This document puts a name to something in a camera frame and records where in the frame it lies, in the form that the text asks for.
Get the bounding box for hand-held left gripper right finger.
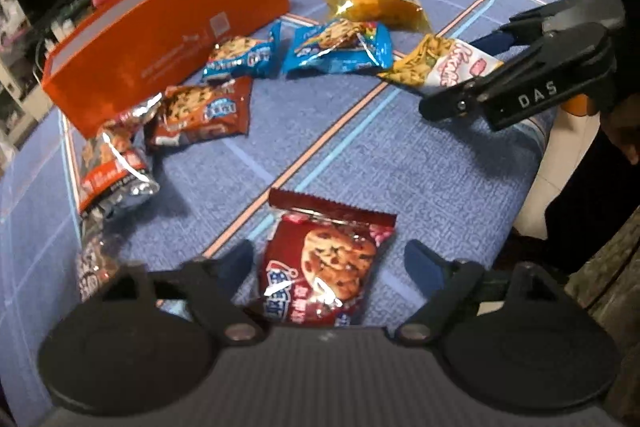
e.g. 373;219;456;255
395;239;586;347

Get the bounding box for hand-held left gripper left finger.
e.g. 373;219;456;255
75;239;267;348

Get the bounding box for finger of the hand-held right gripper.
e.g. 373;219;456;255
470;0;610;58
419;24;617;132

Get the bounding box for red chocolate-chip cookie packet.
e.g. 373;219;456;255
257;188;399;329

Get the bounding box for white yellow noodle snack packet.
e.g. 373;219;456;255
377;34;504;96

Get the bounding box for orange cardboard box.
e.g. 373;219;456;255
41;0;292;138

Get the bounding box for dark cloth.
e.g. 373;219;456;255
544;99;640;280

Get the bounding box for blue checked tablecloth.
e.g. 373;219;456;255
0;0;591;413

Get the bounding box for silver crinkled snack packet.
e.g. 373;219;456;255
74;216;122;304

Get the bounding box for brown chocolate-chip cookie packet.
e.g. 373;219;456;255
144;76;254;151

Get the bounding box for orange silver snack packet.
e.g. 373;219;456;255
76;93;162;219

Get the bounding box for yellow cake packet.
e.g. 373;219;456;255
319;0;434;34

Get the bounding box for camouflage trousers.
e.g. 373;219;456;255
564;201;640;324

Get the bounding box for large blue cookie packet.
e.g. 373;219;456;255
281;20;394;78

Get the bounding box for small blue cookie packet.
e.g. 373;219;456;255
201;35;277;82

